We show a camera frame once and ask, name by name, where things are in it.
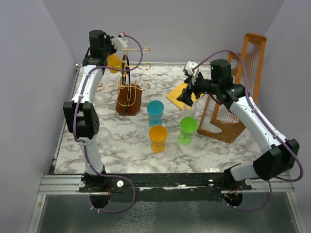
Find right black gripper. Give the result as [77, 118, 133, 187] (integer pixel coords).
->
[176, 71, 219, 106]

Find orange plastic goblet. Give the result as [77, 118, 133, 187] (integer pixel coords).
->
[107, 54, 121, 74]
[149, 125, 168, 153]

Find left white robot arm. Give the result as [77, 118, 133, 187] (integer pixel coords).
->
[63, 30, 116, 192]

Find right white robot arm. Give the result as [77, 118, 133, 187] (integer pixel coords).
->
[177, 59, 301, 190]

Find clear wine glass right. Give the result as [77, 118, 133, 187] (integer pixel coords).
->
[182, 102, 197, 117]

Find clear wine glass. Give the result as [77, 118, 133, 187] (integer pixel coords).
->
[97, 126, 118, 154]
[182, 102, 197, 117]

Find clear wine glass left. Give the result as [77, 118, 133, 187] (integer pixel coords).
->
[97, 126, 118, 154]

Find yellow booklet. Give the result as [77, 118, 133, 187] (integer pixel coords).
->
[166, 81, 207, 110]

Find green plastic goblet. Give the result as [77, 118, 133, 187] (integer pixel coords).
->
[177, 116, 198, 145]

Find blue plastic goblet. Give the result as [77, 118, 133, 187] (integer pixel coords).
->
[147, 100, 164, 128]

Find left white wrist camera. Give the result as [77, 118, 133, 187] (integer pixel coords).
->
[110, 33, 131, 51]

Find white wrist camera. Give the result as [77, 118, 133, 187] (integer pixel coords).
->
[183, 61, 199, 85]
[110, 33, 131, 51]

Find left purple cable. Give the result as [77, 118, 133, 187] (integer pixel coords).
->
[72, 33, 136, 214]

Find purple cable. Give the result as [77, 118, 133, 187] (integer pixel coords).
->
[72, 33, 136, 214]
[191, 50, 304, 211]

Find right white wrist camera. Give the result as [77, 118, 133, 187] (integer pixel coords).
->
[183, 61, 199, 85]

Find wooden string harp rack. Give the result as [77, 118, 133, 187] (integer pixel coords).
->
[197, 33, 267, 143]

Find gold wire wine glass rack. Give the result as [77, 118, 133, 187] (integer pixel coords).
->
[96, 46, 151, 116]

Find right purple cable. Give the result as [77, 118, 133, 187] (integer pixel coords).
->
[191, 50, 304, 211]

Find aluminium frame rail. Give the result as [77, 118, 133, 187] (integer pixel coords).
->
[38, 174, 295, 195]

